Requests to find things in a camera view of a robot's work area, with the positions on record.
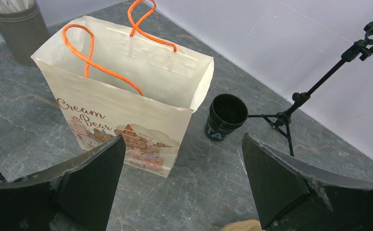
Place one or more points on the paper takeout bag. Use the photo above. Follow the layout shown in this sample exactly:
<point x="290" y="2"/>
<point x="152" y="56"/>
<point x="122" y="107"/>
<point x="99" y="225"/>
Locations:
<point x="110" y="79"/>

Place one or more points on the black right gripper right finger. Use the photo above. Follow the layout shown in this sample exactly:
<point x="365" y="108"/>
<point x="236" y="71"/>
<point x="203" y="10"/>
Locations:
<point x="292" y="195"/>

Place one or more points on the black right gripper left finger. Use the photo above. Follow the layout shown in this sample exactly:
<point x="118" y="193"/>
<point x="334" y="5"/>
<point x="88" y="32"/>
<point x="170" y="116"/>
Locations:
<point x="82" y="188"/>

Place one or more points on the white straws in cup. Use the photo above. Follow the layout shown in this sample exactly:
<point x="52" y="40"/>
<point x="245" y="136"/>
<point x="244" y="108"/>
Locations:
<point x="23" y="29"/>

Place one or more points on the stack of black cups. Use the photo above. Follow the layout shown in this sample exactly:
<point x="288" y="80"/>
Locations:
<point x="227" y="113"/>

